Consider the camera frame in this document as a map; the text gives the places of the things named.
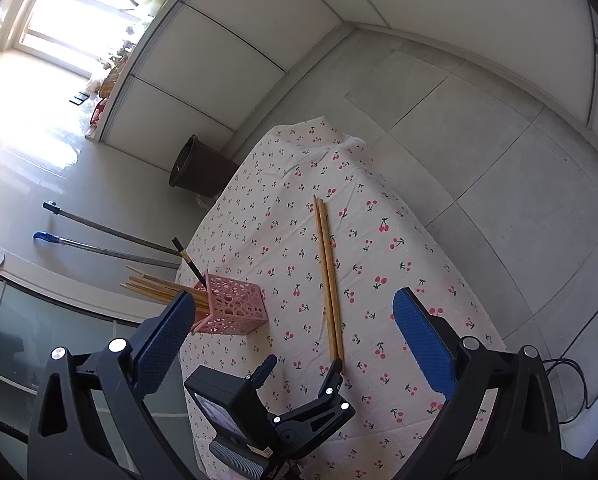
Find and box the cherry print tablecloth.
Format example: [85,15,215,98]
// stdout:
[176,116,507,480]

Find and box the pink perforated utensil basket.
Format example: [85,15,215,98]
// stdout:
[191,270,270,336]

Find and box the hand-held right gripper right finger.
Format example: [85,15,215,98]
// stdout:
[392,287,562,480]

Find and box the black chopstick gold band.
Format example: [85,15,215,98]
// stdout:
[171,236,207,288]

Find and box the metal pole blue end cap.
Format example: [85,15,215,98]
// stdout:
[33,231,182,270]

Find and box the dark trash bin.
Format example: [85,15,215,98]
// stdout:
[168,134,240,199]

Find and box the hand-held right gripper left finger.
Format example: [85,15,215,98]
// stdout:
[28,290,197,480]

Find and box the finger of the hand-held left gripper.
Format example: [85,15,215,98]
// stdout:
[273,358,357,442]
[244,354,278,403]

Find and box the metal pole black end cap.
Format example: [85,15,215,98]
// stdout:
[43,201,182,257]

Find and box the black ribbed hose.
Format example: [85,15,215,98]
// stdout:
[0,410,30,446]

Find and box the black cable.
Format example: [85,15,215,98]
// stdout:
[546,280,598,423]

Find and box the bright window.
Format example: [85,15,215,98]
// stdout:
[9,0,180,81]

